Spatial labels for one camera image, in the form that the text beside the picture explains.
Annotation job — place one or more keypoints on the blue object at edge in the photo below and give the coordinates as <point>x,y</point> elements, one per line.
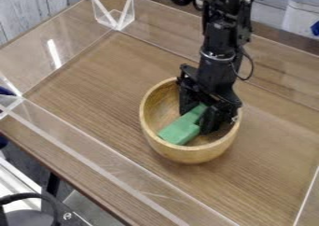
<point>315,29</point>
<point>7,97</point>

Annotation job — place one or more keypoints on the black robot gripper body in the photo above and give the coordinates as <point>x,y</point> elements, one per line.
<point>213,79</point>

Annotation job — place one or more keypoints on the grey metal base plate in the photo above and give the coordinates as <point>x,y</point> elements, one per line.
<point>31,217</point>

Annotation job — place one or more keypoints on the black table leg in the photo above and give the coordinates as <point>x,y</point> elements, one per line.
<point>53,184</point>

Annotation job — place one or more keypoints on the brown wooden bowl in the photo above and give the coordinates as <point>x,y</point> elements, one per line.
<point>159,110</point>

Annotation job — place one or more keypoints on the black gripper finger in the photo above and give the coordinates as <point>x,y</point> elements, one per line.
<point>188,100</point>
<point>213,116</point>

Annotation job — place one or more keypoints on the blue object at left edge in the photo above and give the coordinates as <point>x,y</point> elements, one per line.
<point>7,97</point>

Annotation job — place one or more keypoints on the white container in background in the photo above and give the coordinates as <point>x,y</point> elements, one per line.
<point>300,16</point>

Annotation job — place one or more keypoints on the clear acrylic corner bracket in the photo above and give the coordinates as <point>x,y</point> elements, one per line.
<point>115,19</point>

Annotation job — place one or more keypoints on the blue object at right edge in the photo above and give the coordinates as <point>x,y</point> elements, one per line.
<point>315,29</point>

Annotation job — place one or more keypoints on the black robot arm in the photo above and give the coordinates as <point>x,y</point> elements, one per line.
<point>225,27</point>

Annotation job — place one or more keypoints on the clear acrylic enclosure wall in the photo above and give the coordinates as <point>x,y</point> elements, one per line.
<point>80,75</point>

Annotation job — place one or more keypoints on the green rectangular block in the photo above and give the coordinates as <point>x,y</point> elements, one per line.
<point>183,129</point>

